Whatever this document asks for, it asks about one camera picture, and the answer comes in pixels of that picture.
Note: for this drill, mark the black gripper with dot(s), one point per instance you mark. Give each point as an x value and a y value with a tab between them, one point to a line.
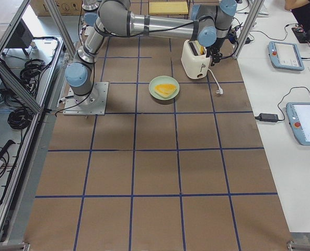
214	51

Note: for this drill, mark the white toaster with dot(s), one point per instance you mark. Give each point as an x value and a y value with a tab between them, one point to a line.
195	65

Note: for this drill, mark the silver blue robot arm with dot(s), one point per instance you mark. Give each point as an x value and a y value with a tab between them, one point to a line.
204	35
90	5

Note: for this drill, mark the yellow toast slice in toaster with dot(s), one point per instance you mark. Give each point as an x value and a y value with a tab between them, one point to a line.
202	50

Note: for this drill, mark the yellow bread on plate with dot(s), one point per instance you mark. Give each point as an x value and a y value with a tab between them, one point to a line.
165	90

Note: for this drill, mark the light green plate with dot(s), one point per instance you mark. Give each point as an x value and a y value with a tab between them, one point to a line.
163	80

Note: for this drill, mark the far blue teach pendant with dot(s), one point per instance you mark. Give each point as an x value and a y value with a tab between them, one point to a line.
285	56

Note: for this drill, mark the blue teach pendant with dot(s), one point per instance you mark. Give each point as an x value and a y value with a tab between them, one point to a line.
285	56
299	119

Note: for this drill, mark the black power adapter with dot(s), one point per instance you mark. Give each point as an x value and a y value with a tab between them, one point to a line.
267	117

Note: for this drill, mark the yellow upper sponge board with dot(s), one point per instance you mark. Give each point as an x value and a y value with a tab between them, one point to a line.
168	8

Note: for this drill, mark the near blue teach pendant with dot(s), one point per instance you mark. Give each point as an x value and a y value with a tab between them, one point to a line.
299	119

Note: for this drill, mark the aluminium frame post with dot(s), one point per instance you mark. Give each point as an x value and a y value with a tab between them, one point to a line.
253	13

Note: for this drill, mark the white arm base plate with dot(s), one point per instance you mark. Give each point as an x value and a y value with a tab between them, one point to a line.
95	104

